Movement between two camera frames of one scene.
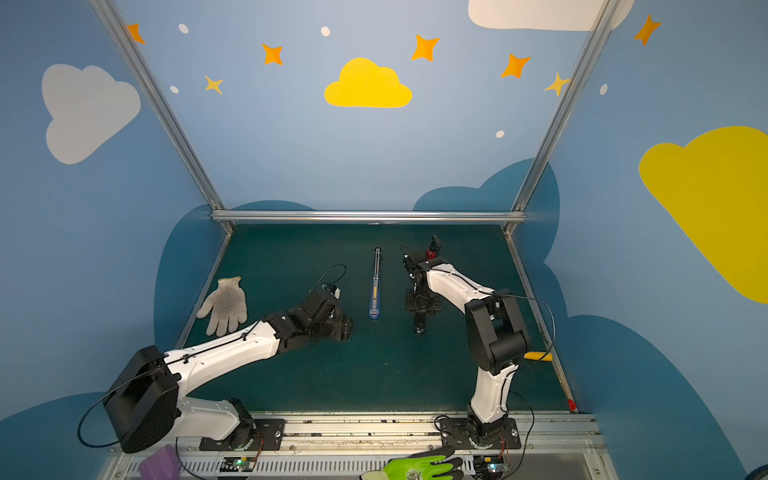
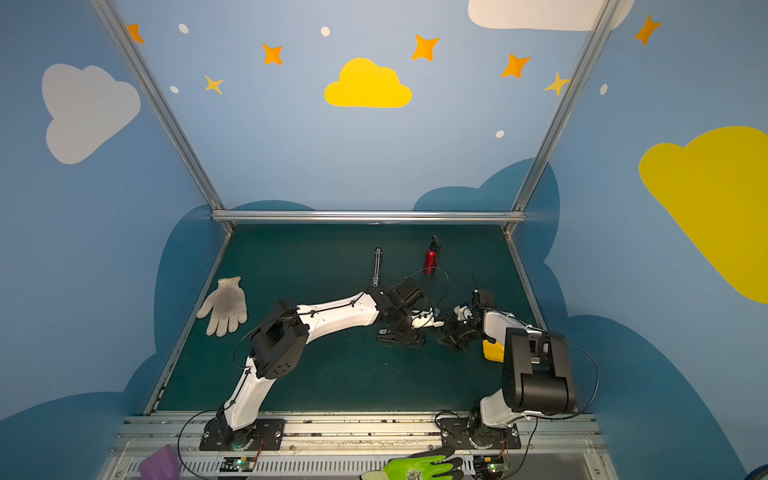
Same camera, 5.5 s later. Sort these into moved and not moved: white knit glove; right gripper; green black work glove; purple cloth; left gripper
Moved: right gripper; left gripper
Not moved: green black work glove; purple cloth; white knit glove
